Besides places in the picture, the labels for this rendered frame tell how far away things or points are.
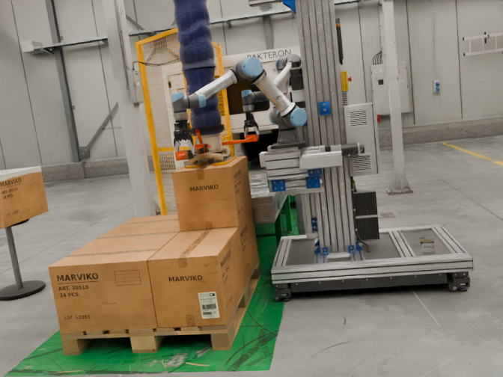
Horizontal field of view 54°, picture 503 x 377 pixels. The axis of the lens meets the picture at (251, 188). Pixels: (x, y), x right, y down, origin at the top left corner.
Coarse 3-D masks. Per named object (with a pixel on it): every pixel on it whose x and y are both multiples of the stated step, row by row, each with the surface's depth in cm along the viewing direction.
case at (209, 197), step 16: (240, 160) 350; (176, 176) 323; (192, 176) 321; (208, 176) 320; (224, 176) 318; (240, 176) 345; (176, 192) 325; (192, 192) 323; (208, 192) 322; (224, 192) 320; (240, 192) 340; (192, 208) 325; (208, 208) 323; (224, 208) 322; (240, 208) 335; (192, 224) 327; (208, 224) 326; (224, 224) 324
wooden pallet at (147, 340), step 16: (256, 272) 374; (240, 304) 324; (240, 320) 304; (64, 336) 288; (80, 336) 286; (96, 336) 284; (112, 336) 283; (128, 336) 281; (144, 336) 279; (160, 336) 288; (224, 336) 272; (64, 352) 290; (80, 352) 289; (144, 352) 281
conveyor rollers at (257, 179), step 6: (252, 174) 571; (258, 174) 569; (264, 174) 560; (252, 180) 526; (258, 180) 517; (264, 180) 514; (252, 186) 481; (258, 186) 480; (264, 186) 478; (252, 192) 447; (258, 192) 444; (264, 192) 443
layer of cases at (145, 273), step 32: (128, 224) 373; (160, 224) 359; (96, 256) 293; (128, 256) 284; (160, 256) 276; (192, 256) 268; (224, 256) 279; (256, 256) 377; (64, 288) 283; (96, 288) 279; (128, 288) 276; (160, 288) 273; (192, 288) 270; (224, 288) 273; (64, 320) 286; (96, 320) 283; (128, 320) 280; (160, 320) 276; (192, 320) 273; (224, 320) 270
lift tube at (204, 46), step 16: (176, 0) 324; (192, 0) 321; (176, 16) 327; (192, 16) 322; (208, 16) 329; (192, 32) 323; (208, 32) 329; (192, 48) 325; (208, 48) 329; (192, 64) 327; (208, 64) 329
